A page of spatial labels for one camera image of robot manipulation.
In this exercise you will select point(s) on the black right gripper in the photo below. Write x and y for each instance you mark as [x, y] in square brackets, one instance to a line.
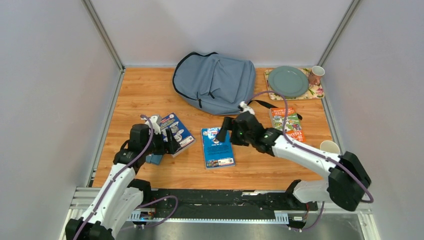
[227, 124]

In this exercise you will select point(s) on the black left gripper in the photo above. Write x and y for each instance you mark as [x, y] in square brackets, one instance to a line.
[171, 147]

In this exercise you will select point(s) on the dark blue treehouse book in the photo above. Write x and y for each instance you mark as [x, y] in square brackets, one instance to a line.
[179, 132]

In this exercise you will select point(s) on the blue-grey student backpack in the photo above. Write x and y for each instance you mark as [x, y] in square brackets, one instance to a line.
[215, 83]

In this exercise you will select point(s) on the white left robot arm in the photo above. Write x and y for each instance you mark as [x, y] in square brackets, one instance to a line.
[122, 193]

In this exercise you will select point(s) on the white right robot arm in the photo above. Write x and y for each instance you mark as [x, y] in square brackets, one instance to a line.
[345, 180]

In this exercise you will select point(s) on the light blue treehouse book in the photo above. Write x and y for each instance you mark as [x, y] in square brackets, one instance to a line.
[217, 154]

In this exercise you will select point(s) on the orange treehouse book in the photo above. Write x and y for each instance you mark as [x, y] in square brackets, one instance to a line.
[292, 127]

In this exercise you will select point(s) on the teal round plate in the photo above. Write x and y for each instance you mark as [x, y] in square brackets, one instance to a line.
[288, 81]

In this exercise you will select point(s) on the floral placemat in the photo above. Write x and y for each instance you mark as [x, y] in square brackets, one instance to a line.
[313, 92]

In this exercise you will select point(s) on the pink mug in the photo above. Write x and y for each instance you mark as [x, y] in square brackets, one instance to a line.
[315, 75]

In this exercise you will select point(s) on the yellow mug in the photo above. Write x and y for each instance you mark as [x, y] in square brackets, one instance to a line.
[330, 147]

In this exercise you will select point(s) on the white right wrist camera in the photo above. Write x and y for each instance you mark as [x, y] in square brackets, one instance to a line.
[245, 108]

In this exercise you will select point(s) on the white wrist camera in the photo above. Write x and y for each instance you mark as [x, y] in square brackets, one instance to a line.
[245, 108]
[154, 122]

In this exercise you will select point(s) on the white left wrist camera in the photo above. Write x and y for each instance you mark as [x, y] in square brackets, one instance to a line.
[154, 122]

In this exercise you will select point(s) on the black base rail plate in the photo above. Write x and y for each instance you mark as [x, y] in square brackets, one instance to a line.
[218, 204]

